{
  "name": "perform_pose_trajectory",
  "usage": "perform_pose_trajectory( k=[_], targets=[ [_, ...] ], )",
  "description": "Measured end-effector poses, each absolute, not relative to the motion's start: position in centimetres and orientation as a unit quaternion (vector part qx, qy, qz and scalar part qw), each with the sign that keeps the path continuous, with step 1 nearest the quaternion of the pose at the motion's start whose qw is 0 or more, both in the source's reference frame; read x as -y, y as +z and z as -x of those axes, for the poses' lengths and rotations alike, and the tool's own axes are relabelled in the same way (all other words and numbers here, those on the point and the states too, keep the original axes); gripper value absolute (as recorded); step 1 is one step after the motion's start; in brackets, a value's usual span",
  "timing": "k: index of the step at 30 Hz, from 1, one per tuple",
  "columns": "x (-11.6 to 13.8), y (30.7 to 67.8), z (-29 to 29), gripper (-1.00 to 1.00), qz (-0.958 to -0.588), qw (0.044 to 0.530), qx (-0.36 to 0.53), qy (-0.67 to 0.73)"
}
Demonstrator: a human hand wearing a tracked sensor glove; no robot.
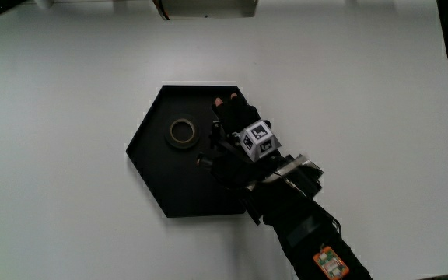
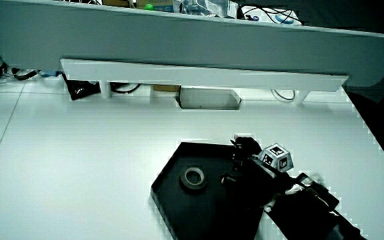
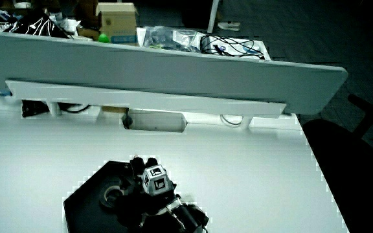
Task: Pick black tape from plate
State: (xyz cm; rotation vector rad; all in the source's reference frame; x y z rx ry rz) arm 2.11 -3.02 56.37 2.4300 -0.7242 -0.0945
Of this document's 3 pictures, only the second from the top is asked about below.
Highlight person's right hand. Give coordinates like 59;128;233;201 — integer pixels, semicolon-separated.
220;134;296;209

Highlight black plate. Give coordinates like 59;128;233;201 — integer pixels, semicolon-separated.
150;141;267;240

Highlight black tape roll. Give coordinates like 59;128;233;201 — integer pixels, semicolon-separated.
179;163;209;191

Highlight person's right forearm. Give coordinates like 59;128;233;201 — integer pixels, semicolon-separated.
264;171;368;240

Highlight white desk shelf riser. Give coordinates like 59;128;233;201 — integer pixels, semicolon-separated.
59;58;350;106

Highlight brown cardboard box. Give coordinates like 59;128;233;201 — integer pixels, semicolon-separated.
152;84;181;93

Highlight grey desk partition panel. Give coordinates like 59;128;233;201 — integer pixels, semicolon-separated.
0;0;384;88

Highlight clear plastic bag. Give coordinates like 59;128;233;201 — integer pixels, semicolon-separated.
178;0;239;19

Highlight black plastic bag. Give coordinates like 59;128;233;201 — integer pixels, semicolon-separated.
61;73;101;101

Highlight grey cable grommet box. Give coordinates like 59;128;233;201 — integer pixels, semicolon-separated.
175;87;243;111

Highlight black cable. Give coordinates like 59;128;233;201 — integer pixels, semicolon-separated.
109;82;142;95

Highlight white device with cables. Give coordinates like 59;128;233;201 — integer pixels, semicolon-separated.
240;5;303;26

